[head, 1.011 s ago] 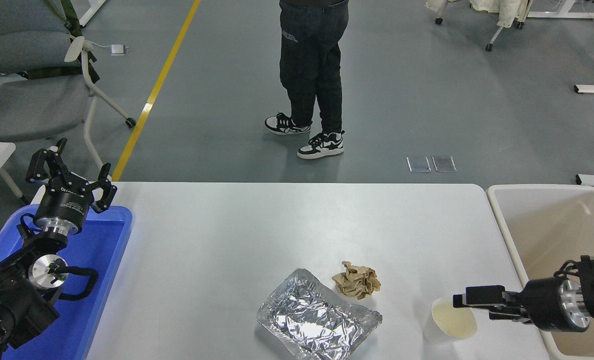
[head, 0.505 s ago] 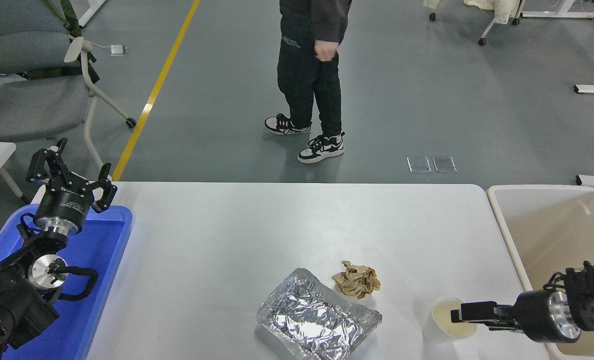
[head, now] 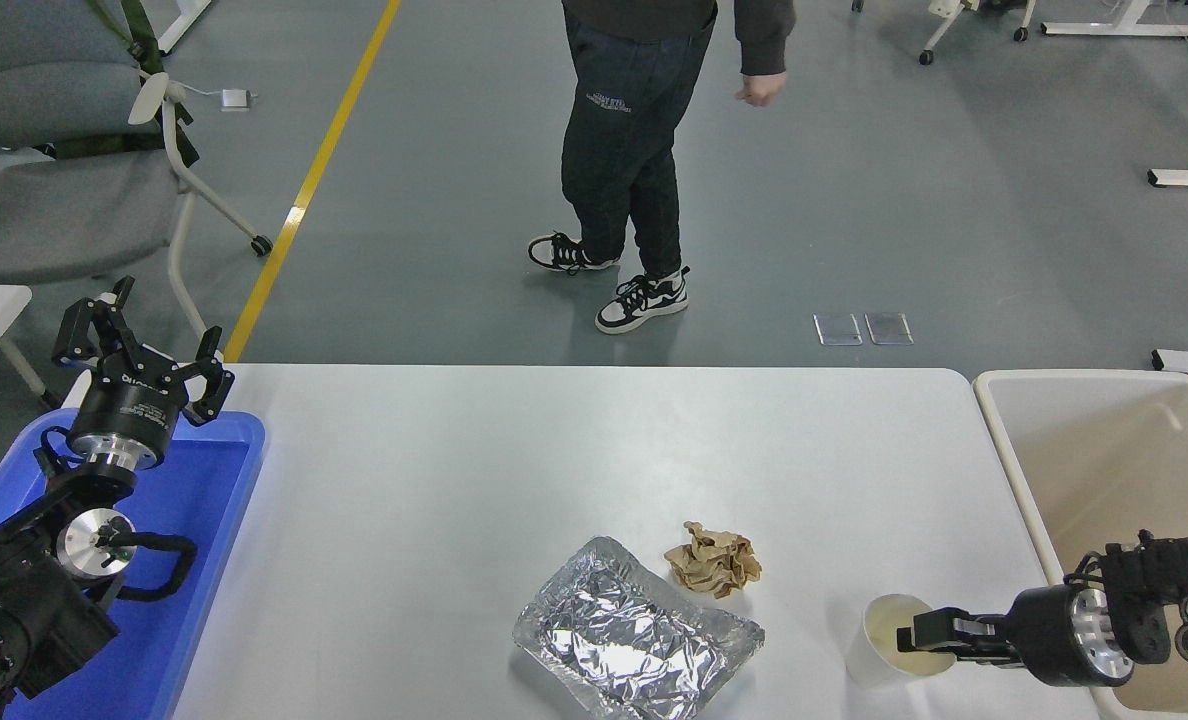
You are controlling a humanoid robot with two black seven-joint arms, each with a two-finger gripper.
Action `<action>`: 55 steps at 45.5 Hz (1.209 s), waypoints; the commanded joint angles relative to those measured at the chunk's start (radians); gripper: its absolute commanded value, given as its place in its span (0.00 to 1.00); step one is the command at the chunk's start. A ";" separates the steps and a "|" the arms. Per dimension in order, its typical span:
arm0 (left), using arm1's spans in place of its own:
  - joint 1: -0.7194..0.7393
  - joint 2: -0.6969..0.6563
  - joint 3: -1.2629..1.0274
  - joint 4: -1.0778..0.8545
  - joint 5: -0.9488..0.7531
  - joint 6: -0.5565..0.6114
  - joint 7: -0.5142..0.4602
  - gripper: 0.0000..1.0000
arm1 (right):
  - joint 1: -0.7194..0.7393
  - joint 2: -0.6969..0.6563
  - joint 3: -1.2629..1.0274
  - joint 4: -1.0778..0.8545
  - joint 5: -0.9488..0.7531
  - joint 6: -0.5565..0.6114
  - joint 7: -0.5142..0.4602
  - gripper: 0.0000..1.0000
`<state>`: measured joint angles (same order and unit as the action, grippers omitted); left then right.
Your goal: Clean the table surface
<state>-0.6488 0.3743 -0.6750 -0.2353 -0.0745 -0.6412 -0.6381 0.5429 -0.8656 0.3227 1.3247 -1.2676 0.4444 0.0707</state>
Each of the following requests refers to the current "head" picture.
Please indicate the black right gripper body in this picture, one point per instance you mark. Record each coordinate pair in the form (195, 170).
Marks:
(1044, 635)

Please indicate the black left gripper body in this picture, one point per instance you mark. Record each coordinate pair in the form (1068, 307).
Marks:
(129, 410)

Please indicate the white paper cup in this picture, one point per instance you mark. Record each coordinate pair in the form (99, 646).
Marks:
(869, 655)

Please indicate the tan paper ball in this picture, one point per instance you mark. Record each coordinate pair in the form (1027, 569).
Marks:
(714, 565)

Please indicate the silver foil tray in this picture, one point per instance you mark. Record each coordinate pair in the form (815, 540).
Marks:
(634, 640)

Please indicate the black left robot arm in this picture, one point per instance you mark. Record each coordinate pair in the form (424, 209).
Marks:
(14, 610)

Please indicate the person's hand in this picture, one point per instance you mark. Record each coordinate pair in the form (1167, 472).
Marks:
(762, 90)

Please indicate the grey office chair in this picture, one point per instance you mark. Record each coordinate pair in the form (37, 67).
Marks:
(54, 210)

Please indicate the blue plastic tray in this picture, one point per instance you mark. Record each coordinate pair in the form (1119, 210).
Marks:
(194, 560)

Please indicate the large pale plastic bin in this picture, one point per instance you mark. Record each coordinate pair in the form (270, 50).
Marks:
(1104, 460)

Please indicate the white power adapter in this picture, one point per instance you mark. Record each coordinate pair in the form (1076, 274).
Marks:
(236, 98)

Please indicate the metal floor outlet cover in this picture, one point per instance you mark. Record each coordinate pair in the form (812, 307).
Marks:
(889, 328)
(839, 330)

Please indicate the person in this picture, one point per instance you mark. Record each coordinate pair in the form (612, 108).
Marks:
(624, 130)

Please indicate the rolling chair with cream coat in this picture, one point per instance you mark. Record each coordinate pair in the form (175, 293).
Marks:
(944, 10)

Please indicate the white desk base frame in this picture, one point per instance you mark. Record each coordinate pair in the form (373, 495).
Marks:
(1124, 29)

